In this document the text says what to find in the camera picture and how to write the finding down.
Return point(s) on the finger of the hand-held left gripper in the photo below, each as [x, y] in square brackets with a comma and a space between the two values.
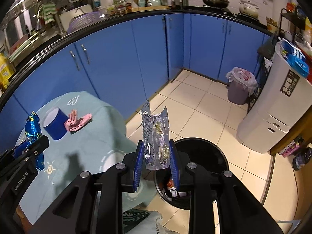
[22, 148]
[26, 163]

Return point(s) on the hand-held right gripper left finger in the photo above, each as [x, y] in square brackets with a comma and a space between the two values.
[137, 168]

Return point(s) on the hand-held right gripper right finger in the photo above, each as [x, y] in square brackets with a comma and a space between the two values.
[175, 168]

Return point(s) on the blue foil snack wrapper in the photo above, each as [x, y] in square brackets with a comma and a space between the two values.
[33, 126]

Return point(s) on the silver pill blister pack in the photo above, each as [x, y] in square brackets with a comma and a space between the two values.
[156, 151]

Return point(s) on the round black rimmed bin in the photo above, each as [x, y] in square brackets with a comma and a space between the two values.
[207, 156]

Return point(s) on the blue paper cup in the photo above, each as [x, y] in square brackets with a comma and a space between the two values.
[54, 125]

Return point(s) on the pink paper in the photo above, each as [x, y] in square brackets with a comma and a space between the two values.
[76, 121]

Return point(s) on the pile of discarded packaging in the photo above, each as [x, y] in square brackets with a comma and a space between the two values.
[171, 187]

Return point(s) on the white green printed bag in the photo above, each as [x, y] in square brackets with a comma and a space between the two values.
[146, 221]

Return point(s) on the round table, light-blue cloth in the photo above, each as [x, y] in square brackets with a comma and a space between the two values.
[85, 146]

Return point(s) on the yellow detergent bottle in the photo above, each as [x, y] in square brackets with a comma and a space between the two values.
[4, 70]

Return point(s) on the purple waste bin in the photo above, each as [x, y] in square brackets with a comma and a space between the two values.
[236, 92]

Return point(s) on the blue kitchen cabinets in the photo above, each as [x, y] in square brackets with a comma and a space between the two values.
[121, 65]

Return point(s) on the steel kitchen sink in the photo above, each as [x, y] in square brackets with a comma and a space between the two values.
[31, 43]

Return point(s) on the tall white appliance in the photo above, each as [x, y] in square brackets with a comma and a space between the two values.
[268, 112]

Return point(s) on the white plastic bin liner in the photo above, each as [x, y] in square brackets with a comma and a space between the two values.
[240, 75]

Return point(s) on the pink cardboard box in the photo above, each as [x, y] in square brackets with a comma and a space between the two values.
[290, 150]

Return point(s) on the dark round floor bottle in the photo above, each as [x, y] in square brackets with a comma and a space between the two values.
[302, 158]

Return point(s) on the green white striped towel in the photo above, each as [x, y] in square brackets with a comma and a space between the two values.
[47, 13]

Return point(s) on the white plastic basin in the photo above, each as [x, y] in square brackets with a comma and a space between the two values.
[73, 13]

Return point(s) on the black kitchen countertop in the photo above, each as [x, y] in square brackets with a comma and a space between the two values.
[97, 24]

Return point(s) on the steel dish rack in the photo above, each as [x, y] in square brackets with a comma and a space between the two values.
[31, 0]

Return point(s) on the dark hanging cloth bag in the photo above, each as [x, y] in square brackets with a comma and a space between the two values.
[267, 48]

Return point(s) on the flat wooden cutting board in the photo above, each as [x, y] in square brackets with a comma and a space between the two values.
[151, 8]

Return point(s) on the blue white plastic packet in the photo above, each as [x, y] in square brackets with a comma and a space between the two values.
[295, 56]

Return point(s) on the black gas stove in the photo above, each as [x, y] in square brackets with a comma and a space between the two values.
[234, 13]

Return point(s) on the teal jar with yellow lid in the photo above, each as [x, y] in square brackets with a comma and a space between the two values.
[141, 2]

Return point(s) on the white lidded cooking pot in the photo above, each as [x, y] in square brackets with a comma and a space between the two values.
[248, 9]

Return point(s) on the black metal shelf rack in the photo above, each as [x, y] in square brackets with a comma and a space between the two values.
[292, 17]

